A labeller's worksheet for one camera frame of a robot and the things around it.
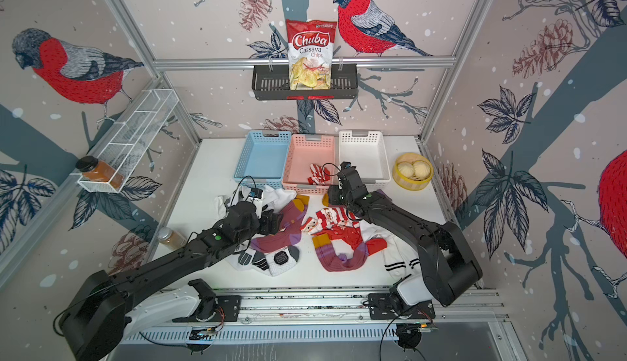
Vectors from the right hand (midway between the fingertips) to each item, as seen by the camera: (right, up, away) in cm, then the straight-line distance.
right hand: (333, 189), depth 89 cm
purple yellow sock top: (-3, -5, +6) cm, 8 cm away
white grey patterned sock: (-22, -25, -8) cm, 34 cm away
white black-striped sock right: (+23, -24, -6) cm, 34 cm away
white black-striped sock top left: (-24, -5, +6) cm, 25 cm away
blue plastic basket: (-33, +11, +27) cm, 44 cm away
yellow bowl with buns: (+34, +6, +11) cm, 36 cm away
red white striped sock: (-5, +4, +12) cm, 14 cm away
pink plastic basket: (-13, +15, +25) cm, 32 cm away
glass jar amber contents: (-55, -15, -10) cm, 58 cm away
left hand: (-20, -6, -6) cm, 22 cm away
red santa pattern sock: (-2, -12, +3) cm, 12 cm away
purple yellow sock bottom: (-1, -24, -8) cm, 25 cm away
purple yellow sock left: (-16, -11, +6) cm, 21 cm away
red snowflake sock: (+7, -17, -3) cm, 18 cm away
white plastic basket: (+18, +15, +27) cm, 36 cm away
